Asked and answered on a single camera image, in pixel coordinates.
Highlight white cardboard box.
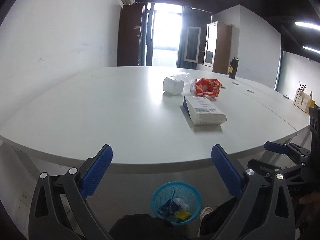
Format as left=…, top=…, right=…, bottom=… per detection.
left=183, top=96, right=227, bottom=126

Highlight yellow green sponge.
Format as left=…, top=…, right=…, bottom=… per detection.
left=175, top=211, right=191, bottom=223

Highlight white plastic bag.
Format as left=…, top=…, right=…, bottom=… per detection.
left=172, top=198, right=189, bottom=212

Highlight blue plastic bag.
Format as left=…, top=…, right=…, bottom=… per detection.
left=157, top=199, right=179, bottom=218

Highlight blue plastic trash basket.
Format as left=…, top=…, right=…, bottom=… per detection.
left=150, top=181, right=202, bottom=226

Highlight person's right hand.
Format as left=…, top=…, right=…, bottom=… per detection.
left=297, top=192, right=319, bottom=228

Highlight white desk organizer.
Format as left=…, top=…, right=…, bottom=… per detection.
left=293, top=82, right=315, bottom=113

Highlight white shoe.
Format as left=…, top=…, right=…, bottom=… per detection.
left=199, top=207, right=213, bottom=221

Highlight red patterned snack bag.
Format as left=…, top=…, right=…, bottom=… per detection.
left=190, top=78, right=223, bottom=98

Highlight black tumbler with star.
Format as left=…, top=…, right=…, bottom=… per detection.
left=228, top=57, right=239, bottom=79

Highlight ceiling light strip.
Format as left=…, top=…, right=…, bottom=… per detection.
left=303, top=46, right=320, bottom=54
left=295, top=22, right=320, bottom=31

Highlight clear plastic bag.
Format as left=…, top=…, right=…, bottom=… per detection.
left=173, top=72, right=194, bottom=85

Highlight brown cabinet with glass door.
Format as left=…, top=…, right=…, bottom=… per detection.
left=196, top=21, right=232, bottom=74

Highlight dark blue curtain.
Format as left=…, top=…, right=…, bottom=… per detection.
left=176, top=7, right=212, bottom=69

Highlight dark brown wardrobe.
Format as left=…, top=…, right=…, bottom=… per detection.
left=117, top=3, right=145, bottom=67

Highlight wall power sockets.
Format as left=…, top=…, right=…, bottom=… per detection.
left=15, top=192, right=29, bottom=219

